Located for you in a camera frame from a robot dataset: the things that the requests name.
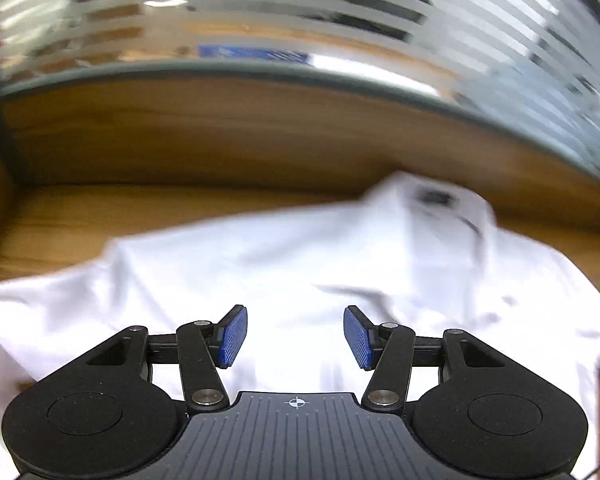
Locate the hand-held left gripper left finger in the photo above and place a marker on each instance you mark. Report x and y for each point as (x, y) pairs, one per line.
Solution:
(232, 335)

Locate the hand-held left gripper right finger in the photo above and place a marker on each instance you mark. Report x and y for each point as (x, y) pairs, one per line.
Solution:
(357, 337)

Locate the white shirt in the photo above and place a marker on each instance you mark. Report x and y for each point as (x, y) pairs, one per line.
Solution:
(280, 260)

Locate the frosted striped glass partition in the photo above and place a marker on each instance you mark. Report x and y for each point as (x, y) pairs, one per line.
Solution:
(330, 15)

